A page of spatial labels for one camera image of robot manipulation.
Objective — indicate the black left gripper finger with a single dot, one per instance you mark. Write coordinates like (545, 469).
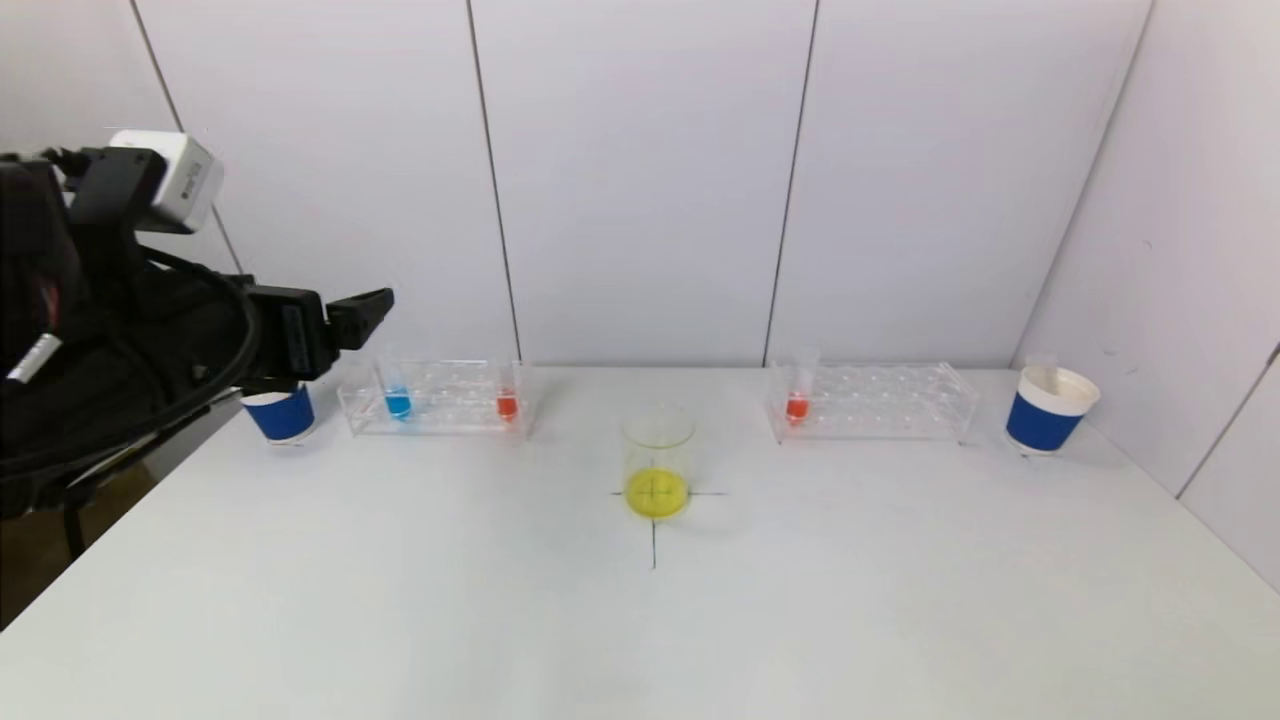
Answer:
(360, 315)

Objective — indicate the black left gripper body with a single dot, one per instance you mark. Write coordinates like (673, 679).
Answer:
(296, 338)

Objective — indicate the test tube with yellow pigment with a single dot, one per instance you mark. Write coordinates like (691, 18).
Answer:
(1041, 366)

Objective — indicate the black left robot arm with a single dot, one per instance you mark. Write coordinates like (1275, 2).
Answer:
(50, 420)

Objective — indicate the test tube with blue pigment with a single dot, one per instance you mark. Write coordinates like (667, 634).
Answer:
(398, 404)

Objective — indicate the clear acrylic test tube rack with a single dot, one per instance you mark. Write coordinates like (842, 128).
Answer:
(450, 405)
(880, 405)

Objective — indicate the test tube with red pigment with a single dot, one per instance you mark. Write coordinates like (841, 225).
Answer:
(797, 407)
(506, 405)

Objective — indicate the clear glass beaker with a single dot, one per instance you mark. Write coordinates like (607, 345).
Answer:
(655, 490)

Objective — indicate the blue and white paper cup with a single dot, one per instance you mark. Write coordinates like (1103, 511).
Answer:
(285, 415)
(1040, 425)

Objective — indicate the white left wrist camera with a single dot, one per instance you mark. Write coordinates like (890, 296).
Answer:
(185, 180)

